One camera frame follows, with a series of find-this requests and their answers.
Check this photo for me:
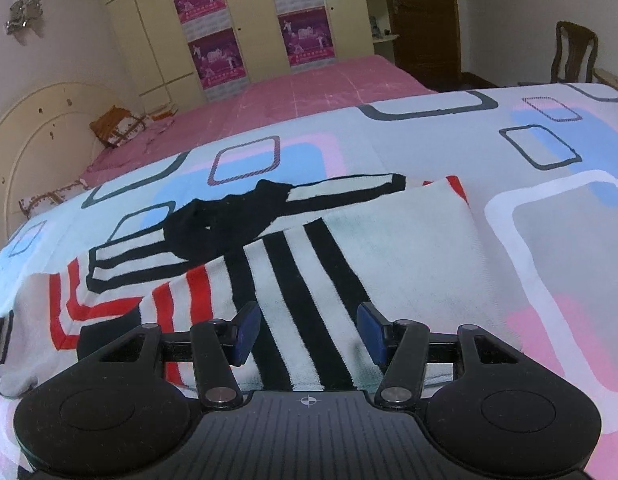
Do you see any cream corner shelf unit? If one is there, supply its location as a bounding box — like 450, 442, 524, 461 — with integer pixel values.
365, 0, 399, 63

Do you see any cream wooden headboard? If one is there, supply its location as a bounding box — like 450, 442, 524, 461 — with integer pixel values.
0, 81, 123, 243

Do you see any dark brown wooden door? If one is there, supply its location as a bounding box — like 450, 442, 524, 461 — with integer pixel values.
388, 0, 461, 91

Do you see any pink bed cover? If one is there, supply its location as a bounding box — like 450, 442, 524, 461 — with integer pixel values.
80, 55, 434, 188

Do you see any wall lamp sconce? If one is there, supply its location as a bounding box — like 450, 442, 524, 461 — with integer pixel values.
4, 0, 44, 36

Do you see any lower left purple poster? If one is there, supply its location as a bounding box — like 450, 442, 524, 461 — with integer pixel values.
187, 28, 246, 90

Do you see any brown wooden chair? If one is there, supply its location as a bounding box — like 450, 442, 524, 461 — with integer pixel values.
550, 21, 600, 84

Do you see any striped white child sweater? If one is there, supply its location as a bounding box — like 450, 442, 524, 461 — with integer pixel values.
0, 174, 508, 398

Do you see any wooden bed footboard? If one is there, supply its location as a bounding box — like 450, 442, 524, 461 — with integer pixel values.
593, 68, 618, 91

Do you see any upper left purple poster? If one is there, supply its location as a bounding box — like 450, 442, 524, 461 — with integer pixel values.
172, 0, 231, 42

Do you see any cream wardrobe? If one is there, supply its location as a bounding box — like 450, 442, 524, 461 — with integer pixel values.
103, 0, 374, 110

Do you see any lower right purple poster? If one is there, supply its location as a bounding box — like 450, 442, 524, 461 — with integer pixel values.
279, 6, 336, 70

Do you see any patterned white pink bedsheet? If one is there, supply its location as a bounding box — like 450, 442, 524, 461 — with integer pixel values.
0, 84, 618, 479

